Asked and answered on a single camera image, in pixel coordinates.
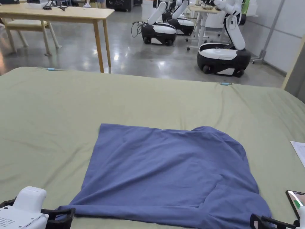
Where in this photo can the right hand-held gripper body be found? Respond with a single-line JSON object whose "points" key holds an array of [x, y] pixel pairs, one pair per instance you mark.
{"points": [[301, 218]]}

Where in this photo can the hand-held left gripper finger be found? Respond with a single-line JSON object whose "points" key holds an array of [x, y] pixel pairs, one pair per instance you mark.
{"points": [[58, 224], [62, 210]]}

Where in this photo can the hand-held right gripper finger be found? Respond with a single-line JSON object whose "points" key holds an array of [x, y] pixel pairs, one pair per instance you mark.
{"points": [[256, 221], [281, 221]]}

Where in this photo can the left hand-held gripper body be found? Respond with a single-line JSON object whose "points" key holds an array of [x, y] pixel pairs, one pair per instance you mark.
{"points": [[22, 210]]}

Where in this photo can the blue shirt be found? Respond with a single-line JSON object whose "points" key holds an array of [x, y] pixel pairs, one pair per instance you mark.
{"points": [[155, 171]]}

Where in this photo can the black smartphone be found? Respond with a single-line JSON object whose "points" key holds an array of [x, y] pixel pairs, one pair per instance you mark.
{"points": [[295, 199]]}

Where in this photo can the white paper sheet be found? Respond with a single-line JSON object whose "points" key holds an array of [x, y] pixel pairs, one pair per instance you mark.
{"points": [[299, 151]]}

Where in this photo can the bed with pale green sheet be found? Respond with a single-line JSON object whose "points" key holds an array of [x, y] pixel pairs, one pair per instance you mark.
{"points": [[59, 114]]}

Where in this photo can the light blue sheet clip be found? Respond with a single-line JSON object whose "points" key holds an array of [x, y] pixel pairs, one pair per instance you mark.
{"points": [[225, 84], [51, 69]]}

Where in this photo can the white and black wheeled robot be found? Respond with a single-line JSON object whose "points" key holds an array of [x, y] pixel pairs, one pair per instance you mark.
{"points": [[158, 29], [222, 56], [182, 22]]}

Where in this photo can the white-legged desk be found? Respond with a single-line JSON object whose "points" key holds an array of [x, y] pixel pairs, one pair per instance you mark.
{"points": [[202, 22]]}

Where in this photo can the black wheeled case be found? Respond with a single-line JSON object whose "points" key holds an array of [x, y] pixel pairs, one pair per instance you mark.
{"points": [[119, 5]]}

